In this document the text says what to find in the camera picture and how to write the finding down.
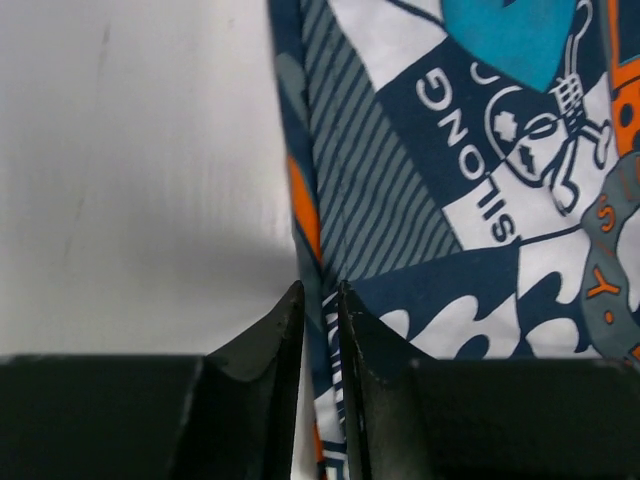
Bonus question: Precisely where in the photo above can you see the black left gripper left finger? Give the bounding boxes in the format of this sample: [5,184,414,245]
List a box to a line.
[1,282,305,479]

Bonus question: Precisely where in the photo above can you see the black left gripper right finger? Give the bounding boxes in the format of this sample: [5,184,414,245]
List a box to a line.
[338,284,639,479]

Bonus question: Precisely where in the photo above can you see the patterned multicolour shorts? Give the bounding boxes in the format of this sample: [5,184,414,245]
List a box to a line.
[268,1,639,479]

